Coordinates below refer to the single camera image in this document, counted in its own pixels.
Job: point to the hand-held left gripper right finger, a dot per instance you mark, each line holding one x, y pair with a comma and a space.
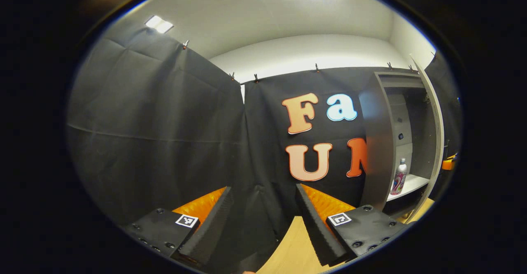
317, 228

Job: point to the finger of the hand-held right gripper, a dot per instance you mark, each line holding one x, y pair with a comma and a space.
448, 164

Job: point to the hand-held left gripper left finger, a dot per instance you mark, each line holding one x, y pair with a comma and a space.
210, 224

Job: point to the beige cabinet door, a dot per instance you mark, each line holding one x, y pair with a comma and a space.
439, 134

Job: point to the silver bottle with colourful label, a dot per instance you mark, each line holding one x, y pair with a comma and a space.
398, 181

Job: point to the grey cabinet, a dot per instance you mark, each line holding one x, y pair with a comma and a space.
374, 142

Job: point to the white cabinet shelf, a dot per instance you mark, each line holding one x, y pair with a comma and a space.
413, 182

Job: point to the black backdrop cloth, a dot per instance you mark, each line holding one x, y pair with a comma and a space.
164, 142

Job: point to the row of backdrop clips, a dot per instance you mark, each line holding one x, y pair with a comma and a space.
256, 78

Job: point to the small ceiling light panel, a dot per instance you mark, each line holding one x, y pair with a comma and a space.
159, 24

